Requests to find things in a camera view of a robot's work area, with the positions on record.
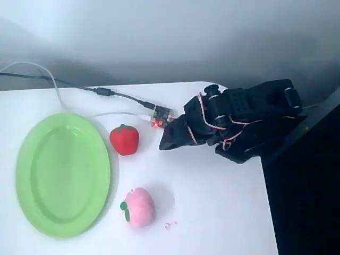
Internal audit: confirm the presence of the red strawberry toy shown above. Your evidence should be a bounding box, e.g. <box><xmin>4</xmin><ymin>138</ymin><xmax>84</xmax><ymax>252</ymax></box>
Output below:
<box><xmin>109</xmin><ymin>123</ymin><xmax>140</xmax><ymax>156</ymax></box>

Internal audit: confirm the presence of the green oval plate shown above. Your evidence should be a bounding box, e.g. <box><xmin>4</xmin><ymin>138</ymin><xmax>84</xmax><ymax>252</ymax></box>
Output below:
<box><xmin>15</xmin><ymin>112</ymin><xmax>112</xmax><ymax>239</ymax></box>

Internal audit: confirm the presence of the small controller circuit board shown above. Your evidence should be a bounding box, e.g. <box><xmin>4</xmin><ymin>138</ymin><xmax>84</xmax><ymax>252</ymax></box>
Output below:
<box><xmin>150</xmin><ymin>105</ymin><xmax>177</xmax><ymax>130</ymax></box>

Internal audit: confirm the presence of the red white servo wire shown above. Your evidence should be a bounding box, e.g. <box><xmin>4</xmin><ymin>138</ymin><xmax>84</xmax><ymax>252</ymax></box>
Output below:
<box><xmin>185</xmin><ymin>91</ymin><xmax>262</xmax><ymax>151</ymax></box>

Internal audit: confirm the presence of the white usb cable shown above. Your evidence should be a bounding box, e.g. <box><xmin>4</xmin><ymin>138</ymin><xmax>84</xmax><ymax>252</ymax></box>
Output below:
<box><xmin>0</xmin><ymin>61</ymin><xmax>152</xmax><ymax>122</ymax></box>

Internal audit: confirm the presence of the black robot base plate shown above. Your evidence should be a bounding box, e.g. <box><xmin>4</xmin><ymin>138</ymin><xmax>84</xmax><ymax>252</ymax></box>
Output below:
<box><xmin>214</xmin><ymin>114</ymin><xmax>309</xmax><ymax>164</ymax></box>

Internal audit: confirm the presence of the pink peach toy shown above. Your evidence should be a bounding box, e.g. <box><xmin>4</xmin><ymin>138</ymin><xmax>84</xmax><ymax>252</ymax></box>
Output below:
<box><xmin>120</xmin><ymin>187</ymin><xmax>157</xmax><ymax>228</ymax></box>

